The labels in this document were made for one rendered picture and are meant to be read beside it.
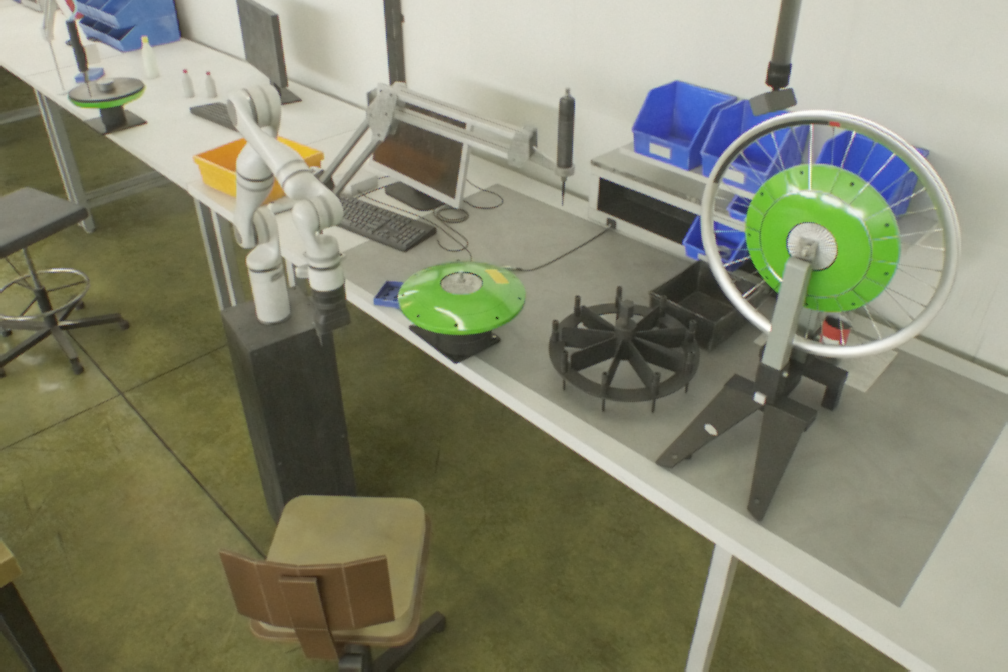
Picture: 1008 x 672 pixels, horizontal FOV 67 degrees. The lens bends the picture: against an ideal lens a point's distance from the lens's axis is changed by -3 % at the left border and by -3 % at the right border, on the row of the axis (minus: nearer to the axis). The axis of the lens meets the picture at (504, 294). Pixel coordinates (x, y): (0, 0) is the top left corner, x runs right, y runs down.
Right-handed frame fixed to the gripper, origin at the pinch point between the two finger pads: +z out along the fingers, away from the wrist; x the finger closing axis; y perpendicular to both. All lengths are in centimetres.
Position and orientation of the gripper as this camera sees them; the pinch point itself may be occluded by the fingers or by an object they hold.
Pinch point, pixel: (331, 341)
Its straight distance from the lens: 189.6
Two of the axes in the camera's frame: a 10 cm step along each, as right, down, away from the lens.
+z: 0.0, 8.4, 5.4
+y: 5.8, 4.4, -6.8
